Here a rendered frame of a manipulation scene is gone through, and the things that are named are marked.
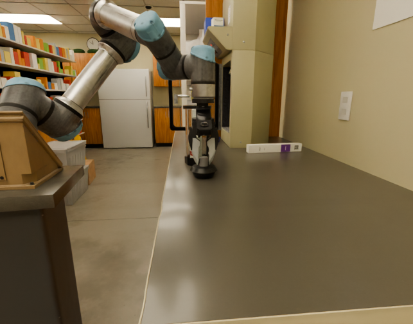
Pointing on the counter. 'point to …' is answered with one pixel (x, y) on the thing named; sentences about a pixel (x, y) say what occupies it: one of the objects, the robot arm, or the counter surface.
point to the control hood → (219, 38)
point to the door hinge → (220, 96)
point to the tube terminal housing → (250, 70)
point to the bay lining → (226, 97)
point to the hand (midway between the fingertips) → (203, 161)
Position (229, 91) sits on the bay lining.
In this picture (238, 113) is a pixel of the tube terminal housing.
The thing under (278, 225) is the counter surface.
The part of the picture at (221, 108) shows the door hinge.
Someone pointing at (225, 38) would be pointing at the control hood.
